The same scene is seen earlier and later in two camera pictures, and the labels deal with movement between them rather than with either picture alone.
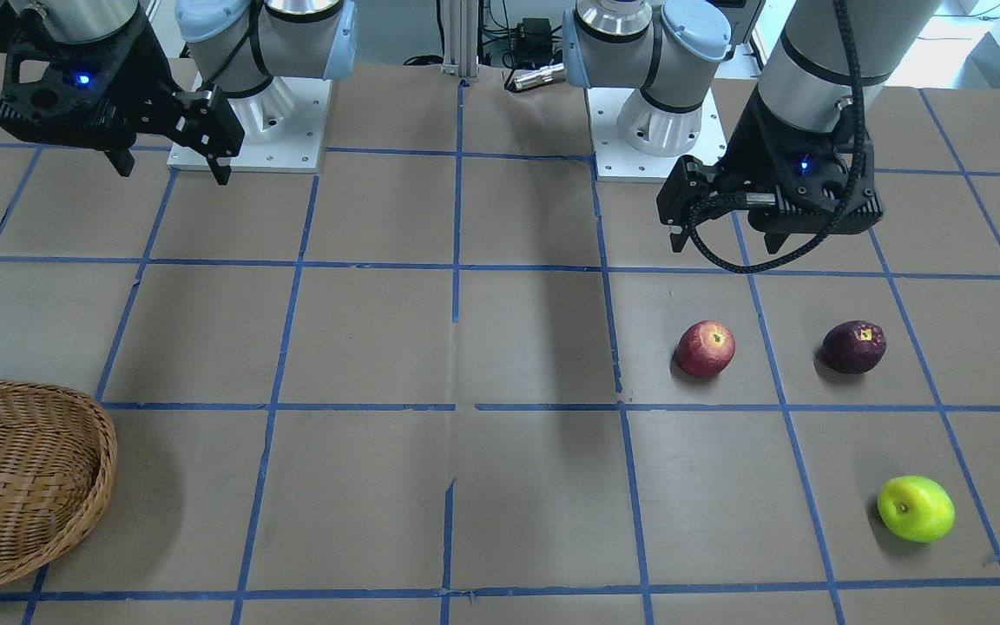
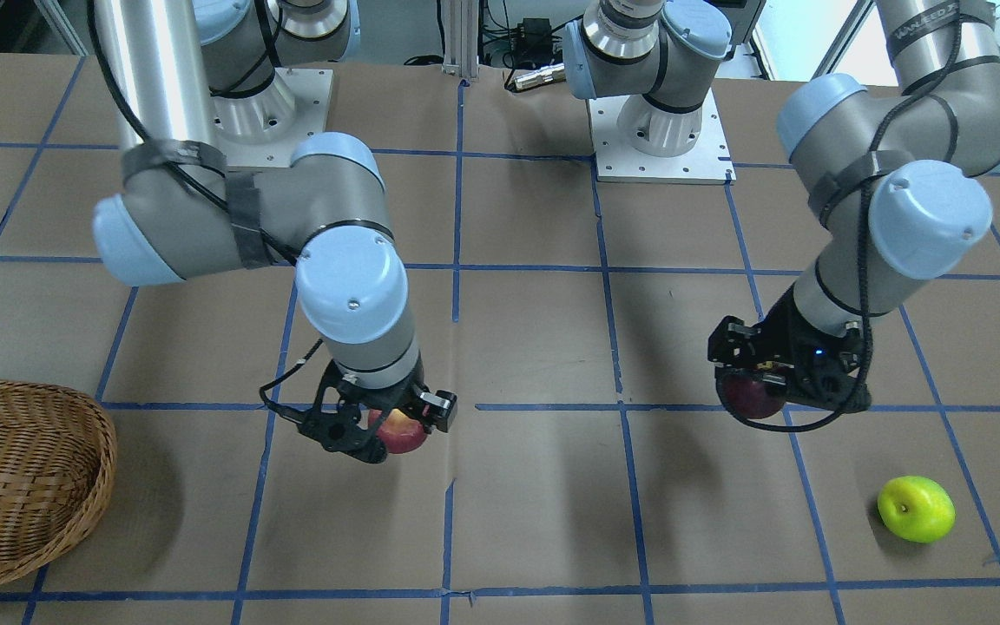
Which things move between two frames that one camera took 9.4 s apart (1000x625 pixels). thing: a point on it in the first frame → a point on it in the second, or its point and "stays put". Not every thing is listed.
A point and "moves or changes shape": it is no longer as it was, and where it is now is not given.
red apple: [705, 349] → [400, 434]
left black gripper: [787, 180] → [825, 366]
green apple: [917, 508] stays put
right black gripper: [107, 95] → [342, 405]
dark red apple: [851, 346] moves or changes shape
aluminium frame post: [460, 34] stays put
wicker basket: [29, 469] stays put
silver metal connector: [542, 75] stays put
